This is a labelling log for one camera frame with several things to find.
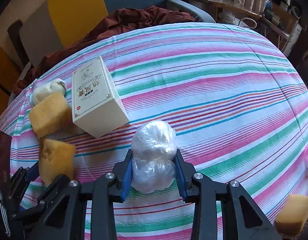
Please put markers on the maroon blanket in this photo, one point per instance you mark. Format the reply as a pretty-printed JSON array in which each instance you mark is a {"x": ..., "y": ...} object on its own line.
[{"x": 118, "y": 22}]

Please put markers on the yellow sponge block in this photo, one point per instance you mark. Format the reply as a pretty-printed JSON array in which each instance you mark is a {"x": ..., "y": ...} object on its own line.
[
  {"x": 50, "y": 115},
  {"x": 55, "y": 158},
  {"x": 293, "y": 216}
]

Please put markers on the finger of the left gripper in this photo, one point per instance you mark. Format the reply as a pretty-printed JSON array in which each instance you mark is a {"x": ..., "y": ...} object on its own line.
[
  {"x": 51, "y": 192},
  {"x": 20, "y": 181}
]

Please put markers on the wooden desk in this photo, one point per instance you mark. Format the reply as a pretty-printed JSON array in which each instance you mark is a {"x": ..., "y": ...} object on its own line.
[{"x": 230, "y": 5}]

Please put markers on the white plastic bag ball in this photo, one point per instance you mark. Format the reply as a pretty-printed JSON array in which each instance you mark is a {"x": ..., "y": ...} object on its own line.
[{"x": 154, "y": 148}]

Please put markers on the striped bed sheet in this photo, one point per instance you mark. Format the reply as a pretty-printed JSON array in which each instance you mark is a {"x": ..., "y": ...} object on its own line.
[{"x": 240, "y": 113}]

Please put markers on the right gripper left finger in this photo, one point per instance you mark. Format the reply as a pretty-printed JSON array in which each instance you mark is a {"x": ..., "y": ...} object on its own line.
[{"x": 124, "y": 174}]

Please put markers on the tricolour headboard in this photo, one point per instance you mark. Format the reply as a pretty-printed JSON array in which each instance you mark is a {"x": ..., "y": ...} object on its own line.
[{"x": 51, "y": 25}]

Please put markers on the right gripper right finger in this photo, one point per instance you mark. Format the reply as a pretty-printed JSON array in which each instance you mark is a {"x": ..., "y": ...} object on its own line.
[{"x": 183, "y": 176}]

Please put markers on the cream tea box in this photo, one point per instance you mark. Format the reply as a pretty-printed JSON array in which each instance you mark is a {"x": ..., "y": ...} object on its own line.
[{"x": 96, "y": 105}]

